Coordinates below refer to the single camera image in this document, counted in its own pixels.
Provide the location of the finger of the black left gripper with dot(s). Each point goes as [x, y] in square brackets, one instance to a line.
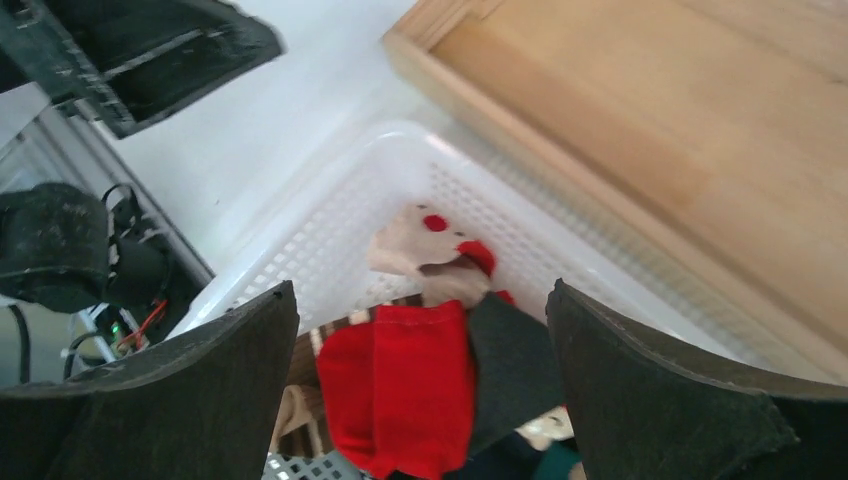
[133, 63]

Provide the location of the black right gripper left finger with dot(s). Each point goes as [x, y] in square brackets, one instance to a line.
[201, 405]

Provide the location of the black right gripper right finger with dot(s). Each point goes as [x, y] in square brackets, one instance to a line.
[646, 405]

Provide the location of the dark green sock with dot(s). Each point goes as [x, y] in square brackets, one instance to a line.
[560, 462]

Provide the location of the brown striped sock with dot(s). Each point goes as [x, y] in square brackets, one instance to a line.
[301, 427]

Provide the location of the black grey sock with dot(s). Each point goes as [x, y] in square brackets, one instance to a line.
[518, 378]

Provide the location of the red sock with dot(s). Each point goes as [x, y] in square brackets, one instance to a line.
[399, 390]

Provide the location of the white perforated plastic basket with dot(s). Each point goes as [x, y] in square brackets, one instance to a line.
[320, 248]

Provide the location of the beige reindeer sock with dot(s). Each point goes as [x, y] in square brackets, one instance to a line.
[443, 258]

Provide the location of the dark printed sock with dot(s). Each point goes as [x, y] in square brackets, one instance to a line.
[510, 458]

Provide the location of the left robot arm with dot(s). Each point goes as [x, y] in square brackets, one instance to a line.
[94, 237]

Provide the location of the wooden hanger stand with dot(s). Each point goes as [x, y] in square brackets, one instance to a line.
[716, 129]

